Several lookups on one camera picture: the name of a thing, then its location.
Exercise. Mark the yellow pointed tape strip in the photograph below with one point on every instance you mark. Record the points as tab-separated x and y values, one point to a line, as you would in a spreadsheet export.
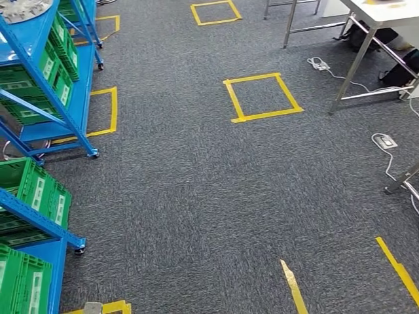
293	286

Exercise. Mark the steel table frame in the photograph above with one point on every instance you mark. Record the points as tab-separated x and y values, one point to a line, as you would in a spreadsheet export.
291	21

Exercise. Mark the white table with steel legs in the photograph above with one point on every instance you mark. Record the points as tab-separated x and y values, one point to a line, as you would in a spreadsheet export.
386	11

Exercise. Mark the yellow floor tape strip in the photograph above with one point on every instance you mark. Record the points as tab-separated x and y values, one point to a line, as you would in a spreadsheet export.
398	267

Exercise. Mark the blue metal shelf rack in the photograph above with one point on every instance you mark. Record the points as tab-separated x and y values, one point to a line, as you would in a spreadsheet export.
83	86
93	50
60	281

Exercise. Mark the yellow floor tape square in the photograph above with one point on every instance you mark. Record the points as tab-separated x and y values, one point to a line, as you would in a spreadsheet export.
117	25
268	115
216	21
114	307

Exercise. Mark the metal floor socket plate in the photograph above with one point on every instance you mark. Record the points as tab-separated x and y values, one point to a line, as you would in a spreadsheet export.
388	141

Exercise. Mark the yellow table tape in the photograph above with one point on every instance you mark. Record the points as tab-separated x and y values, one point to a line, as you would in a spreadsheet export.
392	5

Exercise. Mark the white power strip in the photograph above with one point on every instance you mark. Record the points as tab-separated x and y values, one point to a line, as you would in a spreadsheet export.
318	65

